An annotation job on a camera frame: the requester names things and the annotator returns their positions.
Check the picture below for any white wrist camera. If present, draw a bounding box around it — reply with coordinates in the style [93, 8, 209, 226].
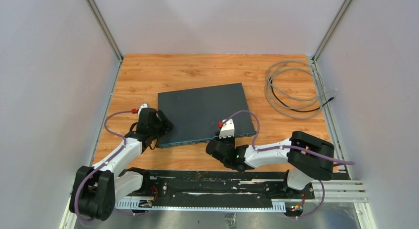
[218, 119, 235, 139]
[137, 103, 150, 115]

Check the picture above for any left aluminium corner post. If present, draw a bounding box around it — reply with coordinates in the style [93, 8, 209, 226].
[85, 0, 124, 63]

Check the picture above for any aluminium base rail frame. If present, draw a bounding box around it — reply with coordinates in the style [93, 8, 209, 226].
[58, 180, 377, 229]

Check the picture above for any dark blue network switch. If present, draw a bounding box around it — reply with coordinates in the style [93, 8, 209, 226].
[158, 83, 255, 148]

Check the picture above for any grey ethernet cable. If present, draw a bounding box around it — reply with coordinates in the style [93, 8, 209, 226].
[263, 60, 338, 120]

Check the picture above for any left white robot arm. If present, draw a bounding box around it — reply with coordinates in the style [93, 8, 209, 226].
[69, 104, 174, 222]

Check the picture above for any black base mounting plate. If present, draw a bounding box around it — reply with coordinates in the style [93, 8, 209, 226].
[115, 170, 322, 212]

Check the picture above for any right aluminium corner post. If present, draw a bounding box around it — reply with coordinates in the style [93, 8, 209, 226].
[312, 0, 354, 63]

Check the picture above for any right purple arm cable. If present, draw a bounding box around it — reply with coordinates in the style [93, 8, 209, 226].
[218, 110, 356, 220]

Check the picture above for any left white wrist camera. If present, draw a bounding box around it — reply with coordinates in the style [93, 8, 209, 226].
[137, 103, 150, 115]

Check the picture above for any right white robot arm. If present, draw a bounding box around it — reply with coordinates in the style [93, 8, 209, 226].
[206, 131, 335, 198]

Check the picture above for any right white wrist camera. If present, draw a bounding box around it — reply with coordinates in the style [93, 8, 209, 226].
[218, 119, 235, 139]

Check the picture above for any aluminium corner post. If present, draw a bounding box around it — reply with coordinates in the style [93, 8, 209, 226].
[312, 0, 354, 63]
[85, 0, 124, 63]

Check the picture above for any black power cable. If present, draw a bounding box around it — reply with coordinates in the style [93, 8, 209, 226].
[269, 77, 336, 113]

